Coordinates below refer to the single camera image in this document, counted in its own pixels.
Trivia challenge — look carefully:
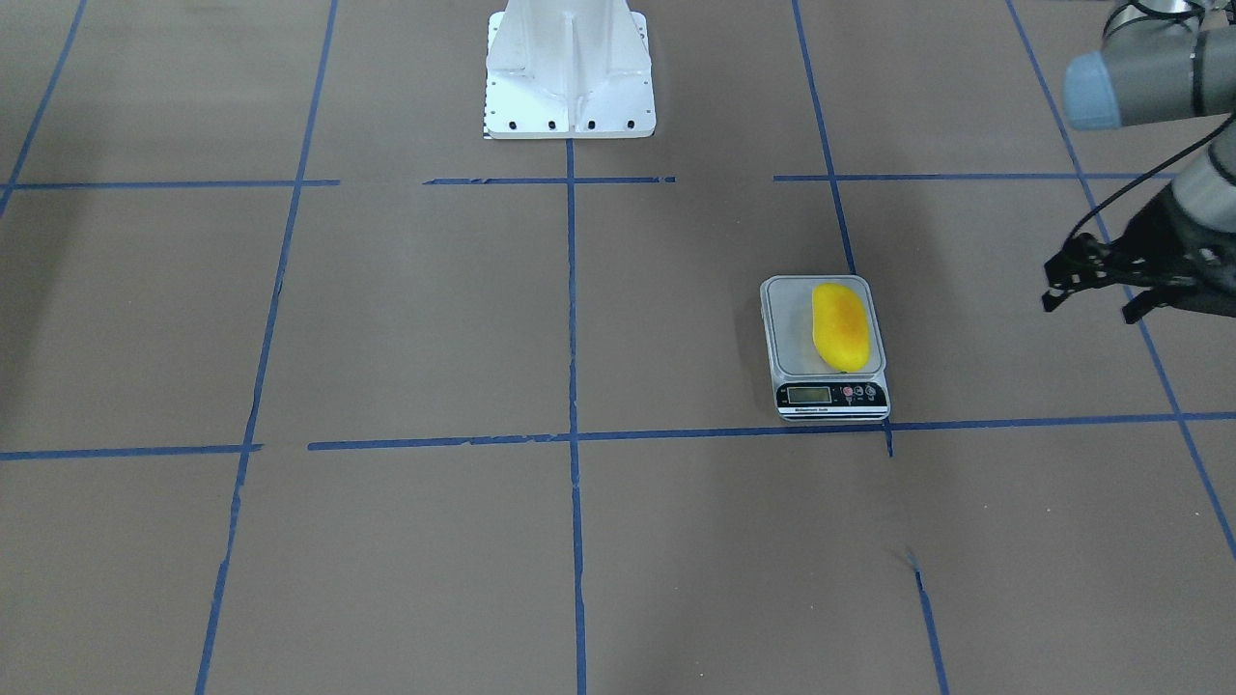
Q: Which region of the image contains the yellow mango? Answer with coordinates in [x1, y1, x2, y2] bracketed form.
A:
[811, 283, 871, 373]

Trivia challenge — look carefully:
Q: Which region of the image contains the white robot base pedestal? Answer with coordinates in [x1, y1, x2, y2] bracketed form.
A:
[483, 1, 658, 140]

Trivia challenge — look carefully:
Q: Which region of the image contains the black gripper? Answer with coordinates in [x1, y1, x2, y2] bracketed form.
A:
[1041, 185, 1235, 324]

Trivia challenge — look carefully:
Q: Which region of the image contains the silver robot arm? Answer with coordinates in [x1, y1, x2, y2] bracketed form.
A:
[1041, 1, 1235, 324]

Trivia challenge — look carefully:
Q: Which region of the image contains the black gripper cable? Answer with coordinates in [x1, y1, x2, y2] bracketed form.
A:
[1062, 116, 1236, 254]

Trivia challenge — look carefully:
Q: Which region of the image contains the grey digital kitchen scale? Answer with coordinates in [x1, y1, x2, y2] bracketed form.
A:
[760, 275, 891, 423]

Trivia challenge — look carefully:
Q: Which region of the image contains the brown paper table mat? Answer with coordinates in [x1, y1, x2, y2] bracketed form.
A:
[2, 1, 1234, 694]

